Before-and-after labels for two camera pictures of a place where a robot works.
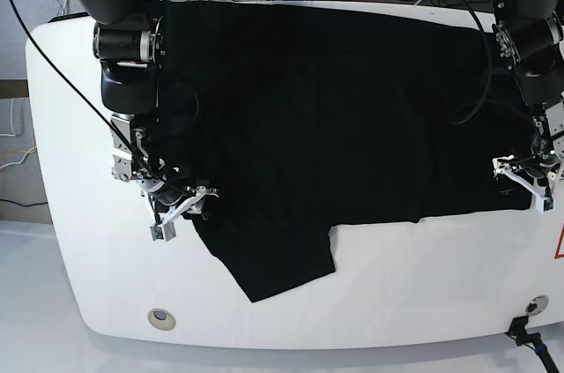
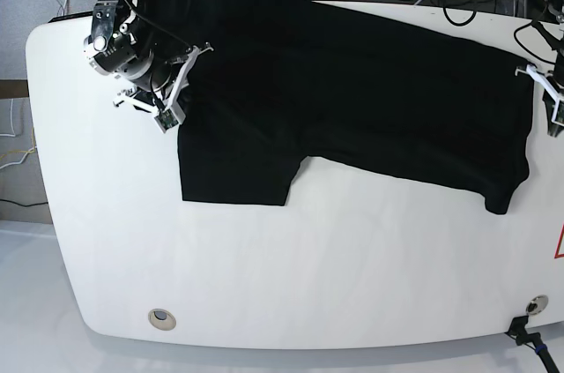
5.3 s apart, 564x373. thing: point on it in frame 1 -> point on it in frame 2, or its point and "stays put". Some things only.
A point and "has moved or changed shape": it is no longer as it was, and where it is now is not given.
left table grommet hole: [161, 319] stays put
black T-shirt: [286, 118] has moved or changed shape
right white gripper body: [545, 196] -> [556, 97]
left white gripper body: [176, 209] -> [171, 104]
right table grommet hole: [537, 305] stays put
